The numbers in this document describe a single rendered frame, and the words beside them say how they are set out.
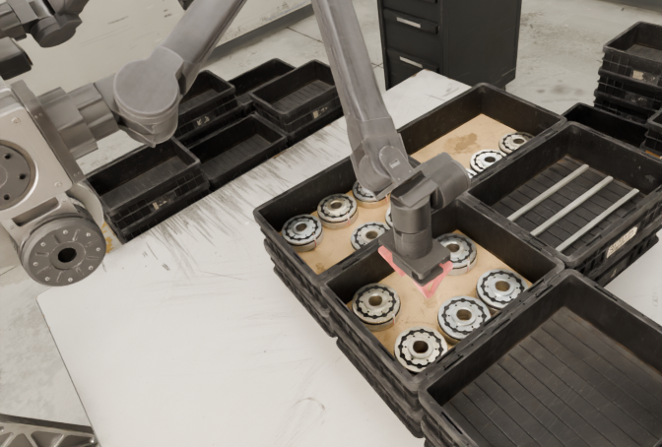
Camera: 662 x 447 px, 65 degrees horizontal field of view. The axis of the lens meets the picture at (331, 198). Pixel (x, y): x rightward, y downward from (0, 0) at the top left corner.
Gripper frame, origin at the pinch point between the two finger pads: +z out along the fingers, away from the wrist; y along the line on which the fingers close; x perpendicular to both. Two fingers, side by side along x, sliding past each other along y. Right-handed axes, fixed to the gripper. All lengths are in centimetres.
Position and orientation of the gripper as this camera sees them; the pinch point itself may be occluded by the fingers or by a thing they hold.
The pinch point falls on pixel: (417, 282)
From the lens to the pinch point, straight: 89.4
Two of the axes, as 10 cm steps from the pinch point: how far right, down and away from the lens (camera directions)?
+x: -8.1, 4.8, -3.4
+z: 1.6, 7.4, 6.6
